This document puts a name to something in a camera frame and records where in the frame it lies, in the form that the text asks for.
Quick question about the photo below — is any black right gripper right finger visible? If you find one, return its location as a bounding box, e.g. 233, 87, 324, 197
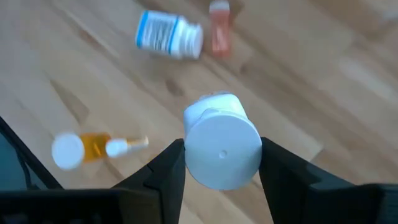
259, 136, 321, 224

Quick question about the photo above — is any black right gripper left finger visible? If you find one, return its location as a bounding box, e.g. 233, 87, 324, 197
113, 138, 187, 224

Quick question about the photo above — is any thin vial white cap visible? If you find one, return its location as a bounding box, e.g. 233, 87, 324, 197
104, 136, 149, 159

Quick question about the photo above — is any white medicine bottle wide cap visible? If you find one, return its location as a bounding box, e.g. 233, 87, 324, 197
182, 91, 263, 191

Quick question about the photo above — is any wide amber bottle white cap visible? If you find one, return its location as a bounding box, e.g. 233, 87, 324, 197
51, 132, 112, 171

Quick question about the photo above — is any small pink item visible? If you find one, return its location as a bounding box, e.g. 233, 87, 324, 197
208, 0, 231, 58

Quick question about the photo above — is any large white medicine bottle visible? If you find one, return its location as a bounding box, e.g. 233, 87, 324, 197
135, 9, 205, 60

